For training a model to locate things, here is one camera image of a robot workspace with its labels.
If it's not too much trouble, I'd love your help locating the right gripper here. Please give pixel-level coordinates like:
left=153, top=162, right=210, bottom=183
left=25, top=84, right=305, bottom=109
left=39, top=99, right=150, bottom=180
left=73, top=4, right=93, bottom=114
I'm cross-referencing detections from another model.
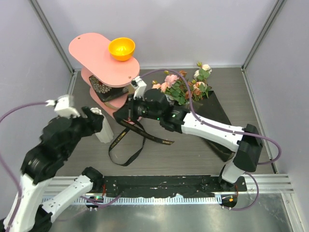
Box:
left=115, top=93, right=162, bottom=123

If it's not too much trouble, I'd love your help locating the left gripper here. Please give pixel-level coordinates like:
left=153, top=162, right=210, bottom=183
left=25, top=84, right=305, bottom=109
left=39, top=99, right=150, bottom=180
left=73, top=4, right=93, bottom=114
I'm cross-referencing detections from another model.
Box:
left=64, top=105, right=105, bottom=156

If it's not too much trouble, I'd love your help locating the artificial flower bouquet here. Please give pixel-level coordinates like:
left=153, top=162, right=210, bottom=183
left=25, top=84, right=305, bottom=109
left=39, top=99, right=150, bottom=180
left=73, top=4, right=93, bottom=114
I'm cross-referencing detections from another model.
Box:
left=152, top=62, right=212, bottom=105

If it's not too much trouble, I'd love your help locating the black wrapping paper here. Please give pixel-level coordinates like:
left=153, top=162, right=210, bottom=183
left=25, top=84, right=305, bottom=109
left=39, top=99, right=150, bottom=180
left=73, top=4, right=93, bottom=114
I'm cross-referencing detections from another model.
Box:
left=177, top=89, right=236, bottom=162

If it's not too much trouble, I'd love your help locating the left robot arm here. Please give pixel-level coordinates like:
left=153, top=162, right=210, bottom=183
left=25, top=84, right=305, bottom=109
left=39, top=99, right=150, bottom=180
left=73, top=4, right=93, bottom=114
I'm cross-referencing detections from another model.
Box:
left=0, top=107, right=104, bottom=232

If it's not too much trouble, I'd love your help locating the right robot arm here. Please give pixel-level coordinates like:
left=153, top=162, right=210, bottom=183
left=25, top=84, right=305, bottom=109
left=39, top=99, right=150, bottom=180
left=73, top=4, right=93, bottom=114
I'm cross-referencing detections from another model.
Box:
left=113, top=89, right=263, bottom=191

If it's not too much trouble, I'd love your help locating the white ribbed vase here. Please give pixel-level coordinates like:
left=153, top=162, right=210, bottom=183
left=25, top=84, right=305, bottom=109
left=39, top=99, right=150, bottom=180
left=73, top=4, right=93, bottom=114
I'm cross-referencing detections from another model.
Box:
left=90, top=108, right=113, bottom=144

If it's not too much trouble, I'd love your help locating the orange bowl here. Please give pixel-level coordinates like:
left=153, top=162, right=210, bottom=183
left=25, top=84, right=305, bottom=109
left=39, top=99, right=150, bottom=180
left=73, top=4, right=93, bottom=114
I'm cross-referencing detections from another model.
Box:
left=108, top=37, right=136, bottom=61

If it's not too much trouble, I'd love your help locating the pink tiered shelf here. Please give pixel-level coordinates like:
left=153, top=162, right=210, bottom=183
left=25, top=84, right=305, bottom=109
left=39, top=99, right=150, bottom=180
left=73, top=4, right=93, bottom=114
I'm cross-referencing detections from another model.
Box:
left=69, top=33, right=140, bottom=116

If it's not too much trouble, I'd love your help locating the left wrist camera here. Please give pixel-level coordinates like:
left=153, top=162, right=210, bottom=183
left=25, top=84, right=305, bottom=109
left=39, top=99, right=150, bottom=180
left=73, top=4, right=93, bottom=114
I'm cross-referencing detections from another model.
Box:
left=45, top=94, right=81, bottom=118

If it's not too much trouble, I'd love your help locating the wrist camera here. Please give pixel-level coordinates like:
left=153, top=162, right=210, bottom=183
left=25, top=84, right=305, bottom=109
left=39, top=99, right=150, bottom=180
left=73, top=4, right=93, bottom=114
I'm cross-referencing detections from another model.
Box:
left=131, top=76, right=147, bottom=99
left=45, top=94, right=81, bottom=118

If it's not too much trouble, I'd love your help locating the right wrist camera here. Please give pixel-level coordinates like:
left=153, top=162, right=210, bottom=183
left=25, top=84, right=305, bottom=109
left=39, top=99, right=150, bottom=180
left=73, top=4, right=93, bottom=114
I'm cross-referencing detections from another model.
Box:
left=131, top=76, right=147, bottom=99

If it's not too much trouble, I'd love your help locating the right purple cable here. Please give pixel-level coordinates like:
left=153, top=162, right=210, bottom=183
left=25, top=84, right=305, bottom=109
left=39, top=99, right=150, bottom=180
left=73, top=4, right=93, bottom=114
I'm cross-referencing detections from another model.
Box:
left=141, top=69, right=282, bottom=212

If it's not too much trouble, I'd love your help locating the white cable duct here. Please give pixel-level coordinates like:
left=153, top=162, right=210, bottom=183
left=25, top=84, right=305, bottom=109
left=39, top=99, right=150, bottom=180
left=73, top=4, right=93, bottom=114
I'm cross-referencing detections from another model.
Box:
left=41, top=195, right=222, bottom=205

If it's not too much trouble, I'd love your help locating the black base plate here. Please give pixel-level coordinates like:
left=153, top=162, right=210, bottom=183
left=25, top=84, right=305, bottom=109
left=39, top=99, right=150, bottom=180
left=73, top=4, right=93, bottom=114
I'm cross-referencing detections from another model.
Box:
left=102, top=175, right=247, bottom=198

